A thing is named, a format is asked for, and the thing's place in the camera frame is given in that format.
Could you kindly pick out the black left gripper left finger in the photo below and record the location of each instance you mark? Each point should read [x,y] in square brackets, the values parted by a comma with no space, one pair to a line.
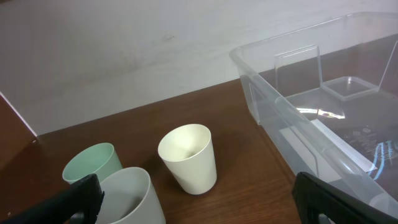
[80,203]

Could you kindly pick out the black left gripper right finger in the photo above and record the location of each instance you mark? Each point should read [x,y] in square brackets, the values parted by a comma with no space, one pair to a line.
[320,202]

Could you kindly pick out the mint green plastic cup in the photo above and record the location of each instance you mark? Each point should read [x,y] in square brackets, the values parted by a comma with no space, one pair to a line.
[100,159]

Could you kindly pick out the cream plastic cup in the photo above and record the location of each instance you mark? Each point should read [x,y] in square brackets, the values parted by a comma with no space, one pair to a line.
[188,153]

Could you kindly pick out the clear plastic storage bin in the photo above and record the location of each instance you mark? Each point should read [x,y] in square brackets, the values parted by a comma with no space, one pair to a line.
[326,95]

